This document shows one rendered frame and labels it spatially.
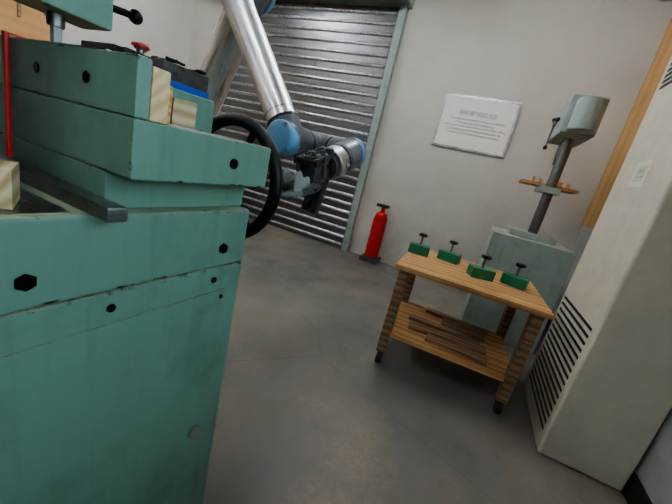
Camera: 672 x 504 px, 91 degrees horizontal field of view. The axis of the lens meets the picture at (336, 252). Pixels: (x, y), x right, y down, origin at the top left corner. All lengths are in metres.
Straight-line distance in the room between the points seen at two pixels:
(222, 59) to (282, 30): 2.95
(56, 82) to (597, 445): 1.77
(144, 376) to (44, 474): 0.13
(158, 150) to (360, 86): 3.33
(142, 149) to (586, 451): 1.67
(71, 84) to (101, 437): 0.42
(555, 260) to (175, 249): 2.24
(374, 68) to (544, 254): 2.32
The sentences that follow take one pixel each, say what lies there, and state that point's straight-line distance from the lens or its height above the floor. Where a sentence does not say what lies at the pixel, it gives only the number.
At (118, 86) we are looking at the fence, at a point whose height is 0.92.
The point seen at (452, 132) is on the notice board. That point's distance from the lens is 3.37.
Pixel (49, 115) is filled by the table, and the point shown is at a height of 0.88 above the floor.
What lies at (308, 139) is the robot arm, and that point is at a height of 0.94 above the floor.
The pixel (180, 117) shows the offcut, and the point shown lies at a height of 0.91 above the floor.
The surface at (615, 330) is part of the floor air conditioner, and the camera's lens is 1.51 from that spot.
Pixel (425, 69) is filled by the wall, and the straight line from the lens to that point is 3.56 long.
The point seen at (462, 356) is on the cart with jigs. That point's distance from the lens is 1.70.
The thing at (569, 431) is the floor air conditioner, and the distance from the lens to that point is 1.66.
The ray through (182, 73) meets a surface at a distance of 0.72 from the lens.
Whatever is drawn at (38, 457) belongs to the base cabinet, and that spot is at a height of 0.53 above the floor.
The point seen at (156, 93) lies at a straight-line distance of 0.40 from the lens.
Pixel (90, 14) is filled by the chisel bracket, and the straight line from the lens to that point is 0.61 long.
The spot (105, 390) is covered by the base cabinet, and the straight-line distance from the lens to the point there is 0.52.
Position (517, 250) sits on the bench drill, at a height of 0.63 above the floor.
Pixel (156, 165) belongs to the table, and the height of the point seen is 0.86.
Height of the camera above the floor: 0.90
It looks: 15 degrees down
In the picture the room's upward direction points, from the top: 14 degrees clockwise
